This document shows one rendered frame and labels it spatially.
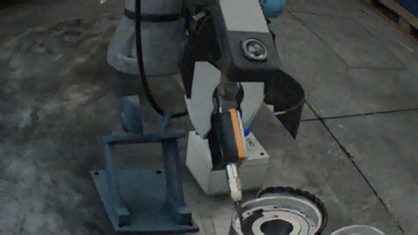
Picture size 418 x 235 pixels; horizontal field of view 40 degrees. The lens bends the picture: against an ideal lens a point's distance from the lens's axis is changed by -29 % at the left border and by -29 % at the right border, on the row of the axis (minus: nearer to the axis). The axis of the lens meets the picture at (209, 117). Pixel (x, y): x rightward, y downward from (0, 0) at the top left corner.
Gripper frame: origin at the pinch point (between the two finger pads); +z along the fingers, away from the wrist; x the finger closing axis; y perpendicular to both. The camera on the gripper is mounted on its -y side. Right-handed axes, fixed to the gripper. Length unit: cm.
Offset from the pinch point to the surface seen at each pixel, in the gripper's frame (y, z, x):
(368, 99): 174, 104, -131
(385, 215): 82, 99, -97
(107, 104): 26.0, 11.5, 8.0
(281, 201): -4.0, 7.6, -6.4
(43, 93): 31.1, 11.1, 19.9
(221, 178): 3.7, 8.8, -1.7
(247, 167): 4.0, 7.8, -4.7
